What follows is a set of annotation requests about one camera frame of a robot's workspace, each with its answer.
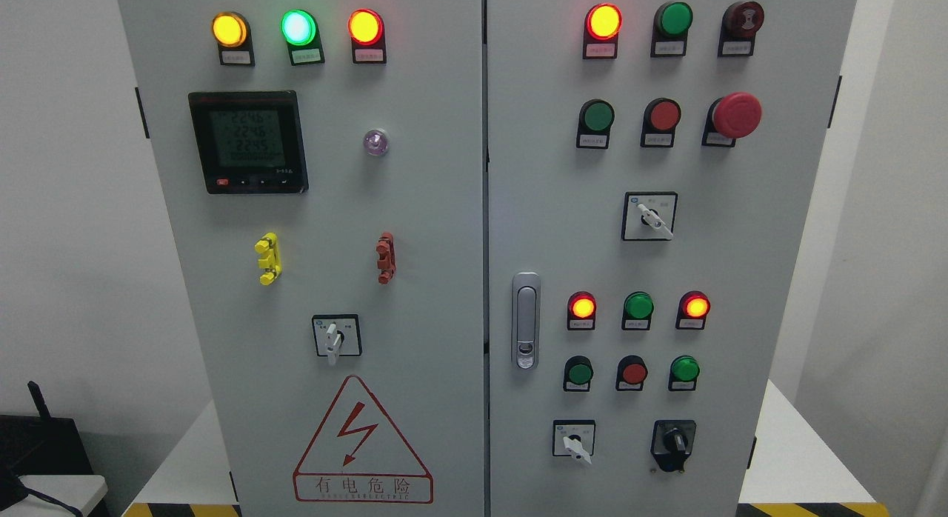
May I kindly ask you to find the white rotary selector switch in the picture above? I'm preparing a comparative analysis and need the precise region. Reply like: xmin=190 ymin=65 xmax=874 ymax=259
xmin=312 ymin=313 xmax=363 ymax=366
xmin=621 ymin=192 xmax=678 ymax=241
xmin=552 ymin=419 xmax=596 ymax=466

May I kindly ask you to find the green lit indicator light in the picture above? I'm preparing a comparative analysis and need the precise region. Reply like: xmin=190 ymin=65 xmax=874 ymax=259
xmin=281 ymin=10 xmax=325 ymax=66

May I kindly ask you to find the yellow indicator light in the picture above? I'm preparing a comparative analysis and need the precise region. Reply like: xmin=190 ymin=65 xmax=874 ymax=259
xmin=211 ymin=11 xmax=255 ymax=66

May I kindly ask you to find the red plastic terminal clip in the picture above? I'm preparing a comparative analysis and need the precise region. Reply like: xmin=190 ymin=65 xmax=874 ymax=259
xmin=375 ymin=231 xmax=397 ymax=285

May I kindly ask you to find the red lit indicator lower left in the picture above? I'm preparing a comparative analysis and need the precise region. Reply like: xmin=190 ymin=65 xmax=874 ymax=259
xmin=567 ymin=291 xmax=597 ymax=330

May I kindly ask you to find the green indicator lower middle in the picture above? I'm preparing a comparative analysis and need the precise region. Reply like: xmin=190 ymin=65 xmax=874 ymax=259
xmin=621 ymin=291 xmax=654 ymax=330

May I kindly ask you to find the green push button upper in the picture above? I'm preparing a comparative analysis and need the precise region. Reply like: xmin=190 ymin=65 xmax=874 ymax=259
xmin=575 ymin=99 xmax=614 ymax=150

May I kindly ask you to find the grey left cabinet door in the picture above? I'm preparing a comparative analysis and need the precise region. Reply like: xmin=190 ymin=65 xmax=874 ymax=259
xmin=118 ymin=0 xmax=485 ymax=516

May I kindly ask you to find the grey cabinet door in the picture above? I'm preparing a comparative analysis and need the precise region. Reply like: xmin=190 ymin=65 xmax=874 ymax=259
xmin=118 ymin=0 xmax=485 ymax=516
xmin=485 ymin=0 xmax=856 ymax=516

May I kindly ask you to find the red push button lower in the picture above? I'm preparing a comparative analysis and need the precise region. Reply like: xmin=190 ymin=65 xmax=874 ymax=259
xmin=614 ymin=355 xmax=649 ymax=392

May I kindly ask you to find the red push button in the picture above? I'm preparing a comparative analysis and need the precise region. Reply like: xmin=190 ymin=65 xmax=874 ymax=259
xmin=614 ymin=355 xmax=649 ymax=392
xmin=640 ymin=98 xmax=681 ymax=148

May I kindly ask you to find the yellow plastic terminal clip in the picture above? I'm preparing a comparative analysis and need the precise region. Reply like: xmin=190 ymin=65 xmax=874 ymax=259
xmin=254 ymin=231 xmax=282 ymax=285

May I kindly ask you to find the grey right cabinet door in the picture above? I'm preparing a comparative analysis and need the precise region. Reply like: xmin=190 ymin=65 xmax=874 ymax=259
xmin=485 ymin=0 xmax=856 ymax=516

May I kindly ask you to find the red lit indicator lower right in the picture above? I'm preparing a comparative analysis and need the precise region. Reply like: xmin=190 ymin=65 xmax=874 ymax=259
xmin=675 ymin=290 xmax=710 ymax=330

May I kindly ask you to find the red push button upper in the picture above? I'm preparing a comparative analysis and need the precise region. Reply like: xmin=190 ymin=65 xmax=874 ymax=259
xmin=640 ymin=98 xmax=681 ymax=148

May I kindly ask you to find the red electric danger warning sticker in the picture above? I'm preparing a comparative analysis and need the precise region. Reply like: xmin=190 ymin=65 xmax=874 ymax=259
xmin=293 ymin=375 xmax=434 ymax=504

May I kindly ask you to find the bright green push button lower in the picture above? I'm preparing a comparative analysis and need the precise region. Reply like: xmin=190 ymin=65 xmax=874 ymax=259
xmin=667 ymin=355 xmax=701 ymax=392

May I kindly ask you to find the red lit indicator light left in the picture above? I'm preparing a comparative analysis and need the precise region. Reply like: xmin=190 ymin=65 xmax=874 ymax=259
xmin=348 ymin=8 xmax=388 ymax=64

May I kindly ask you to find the black digital power meter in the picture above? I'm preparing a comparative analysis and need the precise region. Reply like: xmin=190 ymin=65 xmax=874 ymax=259
xmin=187 ymin=90 xmax=308 ymax=194

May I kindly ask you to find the red lit indicator top right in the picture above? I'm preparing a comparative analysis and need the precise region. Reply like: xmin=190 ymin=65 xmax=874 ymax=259
xmin=582 ymin=3 xmax=622 ymax=59

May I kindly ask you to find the red emergency stop button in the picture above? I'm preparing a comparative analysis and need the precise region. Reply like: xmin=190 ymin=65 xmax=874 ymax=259
xmin=701 ymin=92 xmax=763 ymax=148

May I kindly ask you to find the green indicator top right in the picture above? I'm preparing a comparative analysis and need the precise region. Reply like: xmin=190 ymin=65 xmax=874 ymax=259
xmin=650 ymin=1 xmax=693 ymax=58

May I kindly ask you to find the dark red buzzer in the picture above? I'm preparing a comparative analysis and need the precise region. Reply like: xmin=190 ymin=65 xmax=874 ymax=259
xmin=718 ymin=1 xmax=765 ymax=57

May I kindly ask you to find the white box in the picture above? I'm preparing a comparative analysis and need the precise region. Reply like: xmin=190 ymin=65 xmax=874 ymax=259
xmin=1 ymin=476 xmax=110 ymax=516

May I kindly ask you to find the black router with antenna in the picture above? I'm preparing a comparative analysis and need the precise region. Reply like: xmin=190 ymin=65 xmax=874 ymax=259
xmin=1 ymin=381 xmax=93 ymax=476

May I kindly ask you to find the silver door latch handle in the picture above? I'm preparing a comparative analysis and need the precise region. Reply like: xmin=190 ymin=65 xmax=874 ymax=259
xmin=511 ymin=272 xmax=541 ymax=370

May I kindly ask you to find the black rotary knob switch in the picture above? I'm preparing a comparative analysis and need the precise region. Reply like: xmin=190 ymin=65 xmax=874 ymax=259
xmin=650 ymin=419 xmax=697 ymax=473

